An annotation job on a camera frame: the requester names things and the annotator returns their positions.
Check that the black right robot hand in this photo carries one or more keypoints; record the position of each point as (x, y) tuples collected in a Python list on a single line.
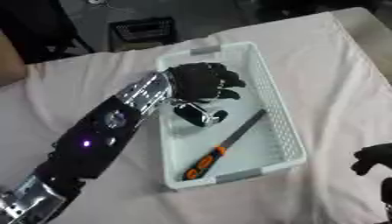
[(372, 157)]

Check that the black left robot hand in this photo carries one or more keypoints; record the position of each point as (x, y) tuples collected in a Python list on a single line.
[(196, 80)]

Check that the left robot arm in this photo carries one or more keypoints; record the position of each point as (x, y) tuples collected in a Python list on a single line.
[(97, 137)]

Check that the white plastic basket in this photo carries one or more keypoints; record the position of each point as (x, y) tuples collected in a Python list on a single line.
[(235, 116)]

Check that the black crate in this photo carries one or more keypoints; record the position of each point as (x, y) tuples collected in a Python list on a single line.
[(143, 30)]

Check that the black chair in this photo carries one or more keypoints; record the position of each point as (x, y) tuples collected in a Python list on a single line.
[(43, 27)]

